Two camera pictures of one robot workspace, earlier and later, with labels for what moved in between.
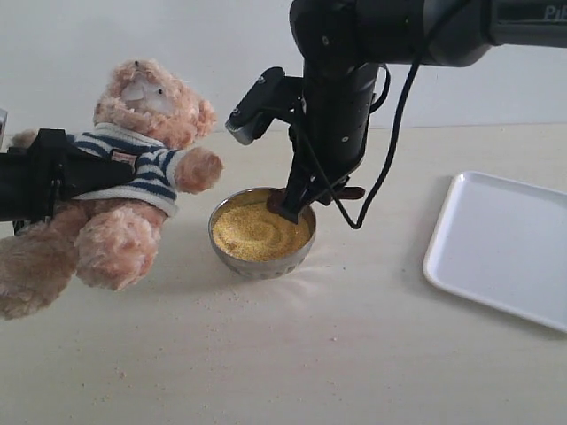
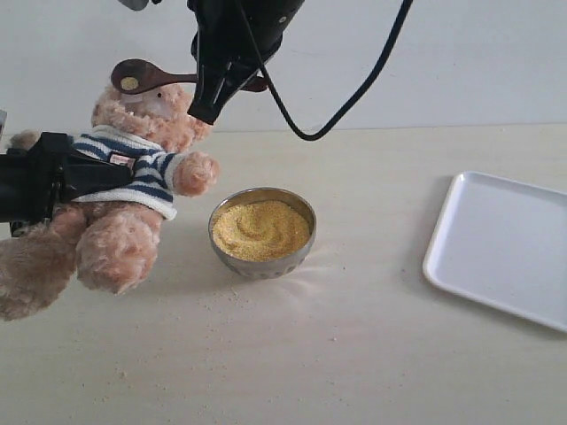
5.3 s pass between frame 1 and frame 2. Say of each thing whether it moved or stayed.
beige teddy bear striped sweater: stayed
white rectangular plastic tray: stayed
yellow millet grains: stayed
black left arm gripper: stayed
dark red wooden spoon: moved
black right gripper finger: moved
